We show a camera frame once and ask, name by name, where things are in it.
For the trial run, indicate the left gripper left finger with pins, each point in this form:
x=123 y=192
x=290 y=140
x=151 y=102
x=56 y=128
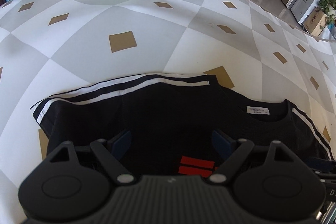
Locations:
x=107 y=153

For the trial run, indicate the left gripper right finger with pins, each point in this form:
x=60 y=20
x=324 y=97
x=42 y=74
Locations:
x=234 y=154

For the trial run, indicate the black jacket with white stripes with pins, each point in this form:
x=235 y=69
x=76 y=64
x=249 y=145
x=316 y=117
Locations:
x=172 y=124

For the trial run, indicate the checkered diamond tablecloth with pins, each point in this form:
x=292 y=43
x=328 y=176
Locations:
x=53 y=46

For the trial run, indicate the cardboard box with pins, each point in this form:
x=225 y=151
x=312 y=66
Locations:
x=315 y=22

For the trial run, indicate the green potted plant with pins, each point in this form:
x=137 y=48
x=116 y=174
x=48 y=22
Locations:
x=328 y=8

